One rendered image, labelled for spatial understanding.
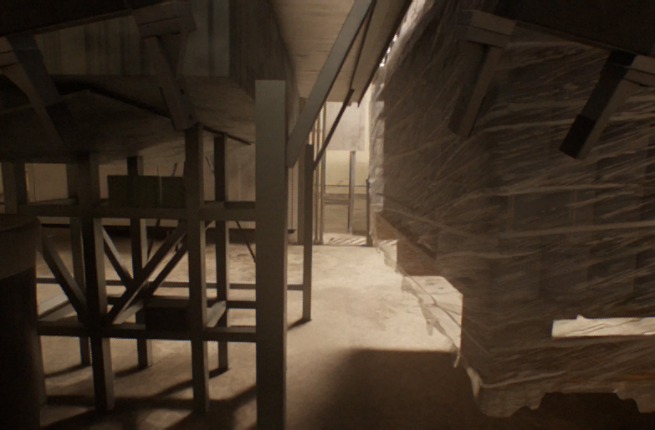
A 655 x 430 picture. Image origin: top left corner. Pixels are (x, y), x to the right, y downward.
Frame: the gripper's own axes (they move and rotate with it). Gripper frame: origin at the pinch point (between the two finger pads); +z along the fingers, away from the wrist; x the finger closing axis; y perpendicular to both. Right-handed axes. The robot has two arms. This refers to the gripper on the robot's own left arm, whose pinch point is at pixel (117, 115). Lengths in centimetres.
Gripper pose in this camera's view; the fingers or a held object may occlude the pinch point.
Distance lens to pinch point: 40.5
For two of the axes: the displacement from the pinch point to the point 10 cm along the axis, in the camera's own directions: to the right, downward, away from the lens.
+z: 1.4, 8.6, 4.9
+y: 0.7, -5.1, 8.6
